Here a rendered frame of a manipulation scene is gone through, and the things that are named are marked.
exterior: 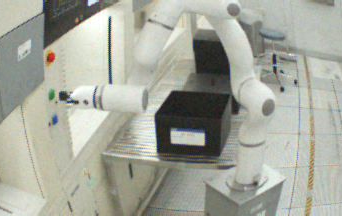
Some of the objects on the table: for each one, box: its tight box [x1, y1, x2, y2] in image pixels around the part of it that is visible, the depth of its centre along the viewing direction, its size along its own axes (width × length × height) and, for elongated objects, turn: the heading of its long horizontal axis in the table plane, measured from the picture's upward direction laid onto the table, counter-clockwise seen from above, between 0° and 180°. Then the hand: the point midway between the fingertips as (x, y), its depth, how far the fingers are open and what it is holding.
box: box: [193, 29, 230, 75], centre depth 299 cm, size 29×29×25 cm
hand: (63, 95), depth 164 cm, fingers closed
